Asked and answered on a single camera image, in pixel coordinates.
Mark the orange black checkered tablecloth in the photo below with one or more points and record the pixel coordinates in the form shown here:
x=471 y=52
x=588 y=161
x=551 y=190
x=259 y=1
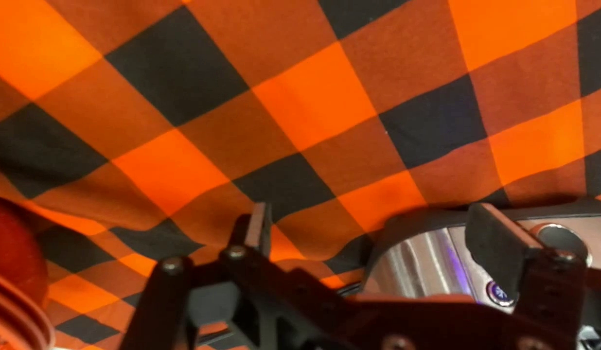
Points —
x=139 y=129

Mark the silver two-slot toaster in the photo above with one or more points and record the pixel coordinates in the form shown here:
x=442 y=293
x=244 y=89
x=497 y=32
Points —
x=427 y=256

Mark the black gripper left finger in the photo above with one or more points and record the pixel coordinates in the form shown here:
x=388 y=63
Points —
x=242 y=289

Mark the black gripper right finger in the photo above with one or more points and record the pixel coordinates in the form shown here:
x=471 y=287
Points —
x=547 y=291

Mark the red bowl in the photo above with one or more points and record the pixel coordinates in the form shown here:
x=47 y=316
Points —
x=24 y=287

